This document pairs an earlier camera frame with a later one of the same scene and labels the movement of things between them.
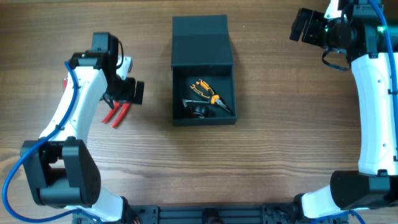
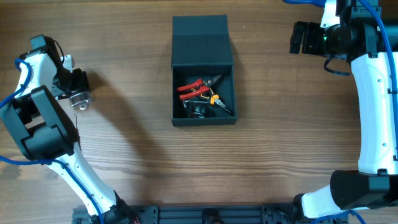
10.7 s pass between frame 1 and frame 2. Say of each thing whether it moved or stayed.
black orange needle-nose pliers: stayed
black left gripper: moved
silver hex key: stayed
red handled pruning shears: moved
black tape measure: stayed
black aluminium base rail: stayed
